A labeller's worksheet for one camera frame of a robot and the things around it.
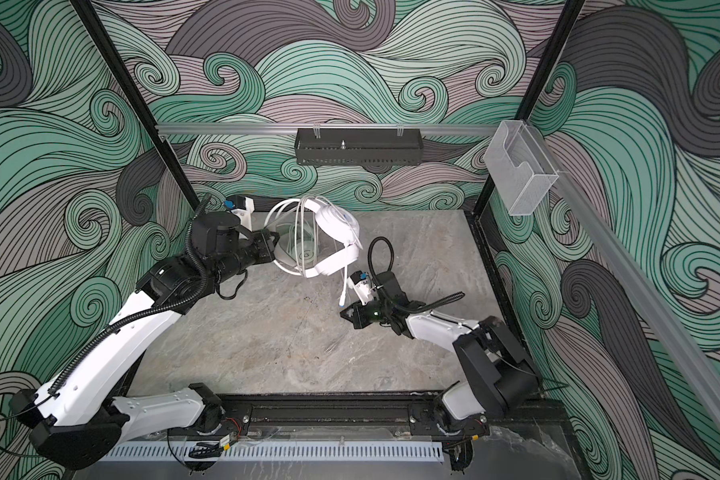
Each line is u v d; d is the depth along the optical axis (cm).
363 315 76
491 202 114
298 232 58
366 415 75
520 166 78
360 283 78
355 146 95
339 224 55
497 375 43
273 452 70
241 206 57
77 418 38
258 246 57
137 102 87
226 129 164
